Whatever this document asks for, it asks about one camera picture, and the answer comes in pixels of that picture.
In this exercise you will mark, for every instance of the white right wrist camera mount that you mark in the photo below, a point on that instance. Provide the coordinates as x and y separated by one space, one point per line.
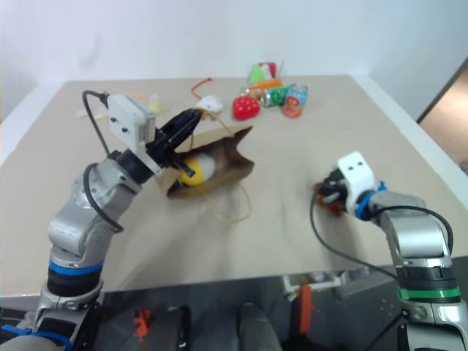
356 175

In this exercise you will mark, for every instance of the orange upright bar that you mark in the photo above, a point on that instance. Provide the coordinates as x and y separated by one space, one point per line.
305 311

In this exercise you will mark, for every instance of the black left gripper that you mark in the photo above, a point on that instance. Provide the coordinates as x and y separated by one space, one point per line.
162 142

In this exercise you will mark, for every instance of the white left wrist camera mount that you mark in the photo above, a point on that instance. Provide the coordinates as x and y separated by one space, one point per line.
128 118

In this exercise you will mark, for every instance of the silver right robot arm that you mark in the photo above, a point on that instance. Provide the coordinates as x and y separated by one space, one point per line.
420 234

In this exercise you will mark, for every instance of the brown paper bag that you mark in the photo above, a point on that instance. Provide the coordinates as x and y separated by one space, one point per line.
226 161

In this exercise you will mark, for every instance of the orange snack pack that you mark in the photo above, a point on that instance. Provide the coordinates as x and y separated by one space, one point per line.
265 85

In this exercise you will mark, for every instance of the red strawberry plush toy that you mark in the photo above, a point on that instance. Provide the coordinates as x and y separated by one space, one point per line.
245 108

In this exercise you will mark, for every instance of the small orange clamp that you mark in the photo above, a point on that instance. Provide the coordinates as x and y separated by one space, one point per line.
142 321

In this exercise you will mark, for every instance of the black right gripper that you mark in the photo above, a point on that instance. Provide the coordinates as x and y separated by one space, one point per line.
338 184

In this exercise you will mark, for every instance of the white box under table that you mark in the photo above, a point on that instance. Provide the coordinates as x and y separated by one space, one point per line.
311 281

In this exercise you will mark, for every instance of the green and red snack bag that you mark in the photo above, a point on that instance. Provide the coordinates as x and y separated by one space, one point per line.
261 71

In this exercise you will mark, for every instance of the green drink can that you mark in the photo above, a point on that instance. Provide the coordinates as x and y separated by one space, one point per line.
276 97

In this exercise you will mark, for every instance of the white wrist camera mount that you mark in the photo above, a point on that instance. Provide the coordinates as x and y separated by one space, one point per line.
128 118
356 175

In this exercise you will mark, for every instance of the silver drink can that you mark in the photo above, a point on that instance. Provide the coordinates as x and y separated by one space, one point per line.
245 90

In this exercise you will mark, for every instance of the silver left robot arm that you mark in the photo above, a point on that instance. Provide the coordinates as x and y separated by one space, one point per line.
84 219

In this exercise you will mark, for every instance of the dark rounded shape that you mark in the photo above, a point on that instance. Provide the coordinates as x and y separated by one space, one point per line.
257 329
183 329

